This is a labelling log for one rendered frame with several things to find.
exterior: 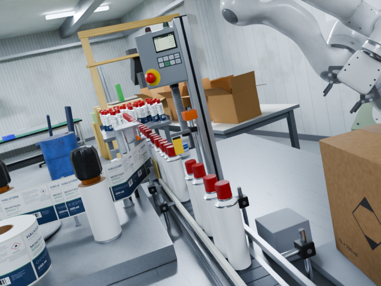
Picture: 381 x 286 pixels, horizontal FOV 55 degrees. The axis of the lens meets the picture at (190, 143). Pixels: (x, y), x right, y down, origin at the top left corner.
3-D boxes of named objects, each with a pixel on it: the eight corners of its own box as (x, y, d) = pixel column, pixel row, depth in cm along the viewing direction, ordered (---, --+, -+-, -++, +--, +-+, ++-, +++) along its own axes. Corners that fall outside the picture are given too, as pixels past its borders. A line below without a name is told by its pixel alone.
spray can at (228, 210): (226, 264, 85) (206, 183, 80) (246, 256, 86) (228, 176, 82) (235, 275, 80) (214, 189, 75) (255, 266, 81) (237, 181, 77)
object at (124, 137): (127, 179, 173) (111, 127, 167) (153, 171, 176) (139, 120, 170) (130, 187, 159) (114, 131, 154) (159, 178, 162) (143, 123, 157)
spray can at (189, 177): (195, 226, 108) (178, 161, 103) (211, 221, 109) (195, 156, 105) (200, 232, 103) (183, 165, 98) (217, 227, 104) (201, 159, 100)
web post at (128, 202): (122, 206, 140) (108, 160, 136) (134, 202, 141) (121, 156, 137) (123, 209, 136) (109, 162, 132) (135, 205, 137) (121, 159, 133)
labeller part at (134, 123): (113, 128, 167) (112, 126, 167) (136, 122, 170) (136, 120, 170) (115, 132, 154) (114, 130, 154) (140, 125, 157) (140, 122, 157)
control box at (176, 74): (157, 86, 141) (144, 36, 136) (198, 77, 134) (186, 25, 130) (146, 90, 131) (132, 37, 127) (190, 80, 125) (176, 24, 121)
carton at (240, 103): (200, 126, 320) (190, 84, 312) (242, 110, 346) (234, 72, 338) (230, 127, 285) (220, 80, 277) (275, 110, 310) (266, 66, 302)
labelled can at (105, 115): (103, 129, 383) (98, 110, 378) (155, 114, 395) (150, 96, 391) (105, 134, 339) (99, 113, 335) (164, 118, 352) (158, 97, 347)
